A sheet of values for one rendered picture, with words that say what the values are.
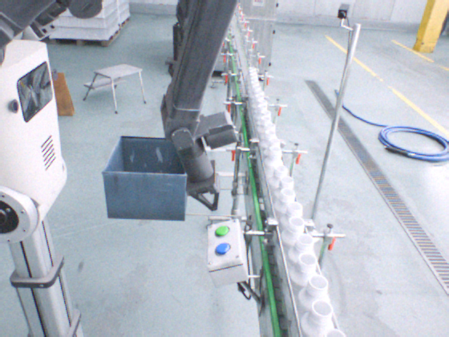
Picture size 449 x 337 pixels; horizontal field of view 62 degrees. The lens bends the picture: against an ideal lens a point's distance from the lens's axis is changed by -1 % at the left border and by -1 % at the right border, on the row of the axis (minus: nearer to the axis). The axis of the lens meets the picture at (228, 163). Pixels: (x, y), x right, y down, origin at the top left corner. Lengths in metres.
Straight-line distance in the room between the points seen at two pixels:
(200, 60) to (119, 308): 1.77
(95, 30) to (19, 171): 6.61
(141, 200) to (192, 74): 0.95
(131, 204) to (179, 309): 0.84
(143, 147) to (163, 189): 0.33
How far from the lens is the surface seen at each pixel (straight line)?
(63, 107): 4.39
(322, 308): 0.74
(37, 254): 1.05
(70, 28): 7.49
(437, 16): 9.59
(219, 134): 0.74
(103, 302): 2.25
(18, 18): 0.55
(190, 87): 0.63
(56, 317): 1.19
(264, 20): 5.49
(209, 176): 0.79
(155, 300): 2.21
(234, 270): 0.85
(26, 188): 0.86
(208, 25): 0.56
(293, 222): 0.90
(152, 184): 1.44
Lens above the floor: 1.70
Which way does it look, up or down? 30 degrees down
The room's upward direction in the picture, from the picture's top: 5 degrees clockwise
